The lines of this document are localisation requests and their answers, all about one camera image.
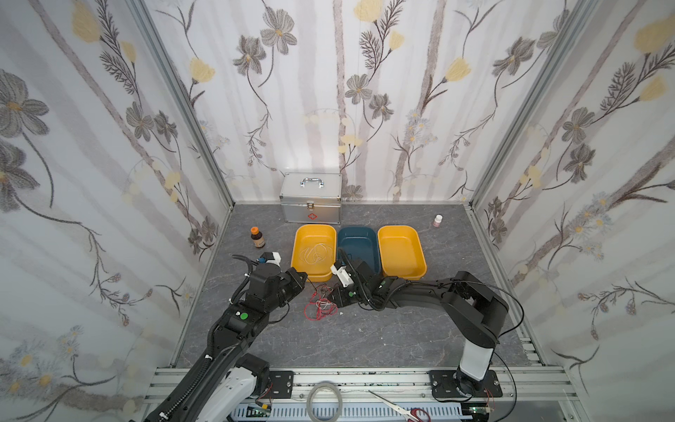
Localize red cable bundle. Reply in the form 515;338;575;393
302;291;339;322

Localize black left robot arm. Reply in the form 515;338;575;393
144;252;308;421

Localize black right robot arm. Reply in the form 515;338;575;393
329;248;510;398

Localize left yellow plastic bin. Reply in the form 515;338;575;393
291;224;337;282

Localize yellow plastic bin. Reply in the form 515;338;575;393
291;224;337;282
377;225;427;281

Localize brown bottle orange cap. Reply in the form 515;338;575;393
250;227;265;249

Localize dark teal plastic bin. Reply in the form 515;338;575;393
337;226;381;274

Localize right yellow plastic bin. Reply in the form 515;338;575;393
377;225;427;281

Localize silver aluminium first-aid case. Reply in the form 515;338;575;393
279;172;342;224

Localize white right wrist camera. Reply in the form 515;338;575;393
330;265;354;288

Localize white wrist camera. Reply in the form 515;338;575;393
330;265;354;288
258;251;281;267

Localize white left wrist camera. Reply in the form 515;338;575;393
258;251;281;267

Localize coiled white cable roll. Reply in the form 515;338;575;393
306;382;345;422

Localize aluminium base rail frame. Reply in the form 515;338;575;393
231;367;589;421

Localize scissors on rail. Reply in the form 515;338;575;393
369;390;422;422

